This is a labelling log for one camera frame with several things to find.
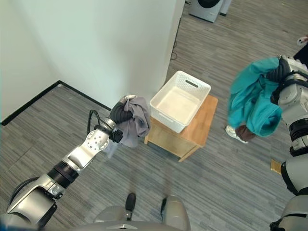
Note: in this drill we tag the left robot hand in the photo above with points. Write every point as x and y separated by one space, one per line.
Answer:
120 113

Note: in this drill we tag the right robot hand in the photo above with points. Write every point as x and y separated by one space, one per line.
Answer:
279 71

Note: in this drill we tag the grey cloth garment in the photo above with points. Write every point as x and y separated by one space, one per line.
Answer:
139 120

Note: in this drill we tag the teal cloth garment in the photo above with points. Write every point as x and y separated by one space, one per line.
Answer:
252 101

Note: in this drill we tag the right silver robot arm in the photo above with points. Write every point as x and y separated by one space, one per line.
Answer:
292 134

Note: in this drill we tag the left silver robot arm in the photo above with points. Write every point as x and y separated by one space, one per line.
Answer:
65 166

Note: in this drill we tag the white plastic laundry basket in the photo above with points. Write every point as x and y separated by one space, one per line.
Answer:
179 101

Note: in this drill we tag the small wooden table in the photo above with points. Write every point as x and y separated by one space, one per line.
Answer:
187 137

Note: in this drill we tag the black baseboard strip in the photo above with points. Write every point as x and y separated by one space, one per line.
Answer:
43 96

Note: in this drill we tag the brown cardboard piece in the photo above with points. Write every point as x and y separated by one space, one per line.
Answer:
275 166

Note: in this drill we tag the white washing machine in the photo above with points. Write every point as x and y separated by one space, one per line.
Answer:
208 7

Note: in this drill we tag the robot silver body and legs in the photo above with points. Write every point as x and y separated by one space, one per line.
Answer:
144 214

